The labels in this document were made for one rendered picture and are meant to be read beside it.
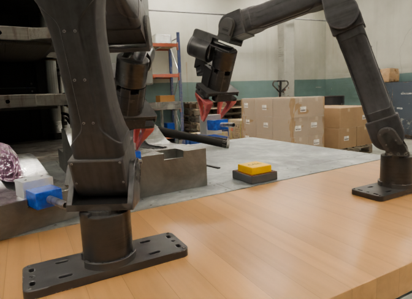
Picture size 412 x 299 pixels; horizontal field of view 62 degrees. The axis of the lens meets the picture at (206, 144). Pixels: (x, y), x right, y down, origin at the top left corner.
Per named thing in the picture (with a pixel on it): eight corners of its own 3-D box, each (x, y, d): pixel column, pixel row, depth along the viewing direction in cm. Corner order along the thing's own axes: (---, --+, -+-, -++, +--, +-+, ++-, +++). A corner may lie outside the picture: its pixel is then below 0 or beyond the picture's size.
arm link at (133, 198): (75, 157, 46) (57, 166, 41) (140, 155, 46) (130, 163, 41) (80, 202, 47) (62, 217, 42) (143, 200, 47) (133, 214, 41)
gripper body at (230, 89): (194, 89, 91) (199, 62, 88) (225, 87, 96) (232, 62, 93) (206, 100, 87) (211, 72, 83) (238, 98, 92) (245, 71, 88)
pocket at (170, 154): (185, 166, 77) (184, 150, 76) (163, 170, 74) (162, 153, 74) (176, 163, 81) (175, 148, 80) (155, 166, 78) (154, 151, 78)
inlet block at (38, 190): (83, 217, 54) (79, 184, 53) (51, 227, 50) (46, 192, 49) (47, 202, 62) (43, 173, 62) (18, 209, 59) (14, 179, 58)
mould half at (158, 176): (207, 185, 81) (205, 128, 79) (95, 207, 68) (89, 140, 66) (137, 156, 123) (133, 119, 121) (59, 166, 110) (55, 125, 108)
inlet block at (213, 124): (242, 134, 88) (241, 113, 88) (225, 136, 86) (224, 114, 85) (215, 132, 99) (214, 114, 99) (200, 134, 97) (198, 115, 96)
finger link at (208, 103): (190, 115, 96) (195, 84, 91) (211, 113, 99) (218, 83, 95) (201, 127, 91) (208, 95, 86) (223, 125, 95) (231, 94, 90)
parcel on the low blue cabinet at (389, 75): (400, 81, 707) (400, 67, 703) (389, 82, 694) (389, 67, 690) (382, 83, 745) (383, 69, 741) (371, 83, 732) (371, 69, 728)
